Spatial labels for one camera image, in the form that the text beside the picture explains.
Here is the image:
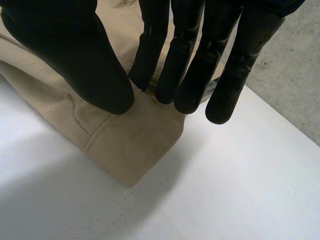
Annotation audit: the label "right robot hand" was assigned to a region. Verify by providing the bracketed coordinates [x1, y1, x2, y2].
[0, 0, 308, 124]

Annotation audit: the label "beige shorts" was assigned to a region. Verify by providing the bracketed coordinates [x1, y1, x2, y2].
[0, 0, 242, 189]

